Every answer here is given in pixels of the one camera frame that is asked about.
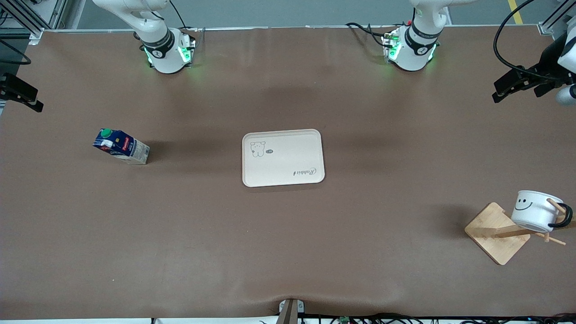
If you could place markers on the blue milk carton green cap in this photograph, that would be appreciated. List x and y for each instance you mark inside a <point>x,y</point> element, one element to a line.
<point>126,148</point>

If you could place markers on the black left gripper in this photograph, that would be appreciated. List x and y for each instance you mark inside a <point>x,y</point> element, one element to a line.
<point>547,60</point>

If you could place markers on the cream rectangular tray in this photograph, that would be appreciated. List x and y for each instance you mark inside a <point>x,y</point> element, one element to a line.
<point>288,157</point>

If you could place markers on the aluminium frame post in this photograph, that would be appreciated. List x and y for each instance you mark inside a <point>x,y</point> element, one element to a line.
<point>545,28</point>
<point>27,15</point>

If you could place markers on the grey camera pole mount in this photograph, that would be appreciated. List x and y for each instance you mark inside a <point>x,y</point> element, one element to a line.
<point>291,312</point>

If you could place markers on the wooden mug rack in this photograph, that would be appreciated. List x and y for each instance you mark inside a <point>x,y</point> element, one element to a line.
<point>495,238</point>

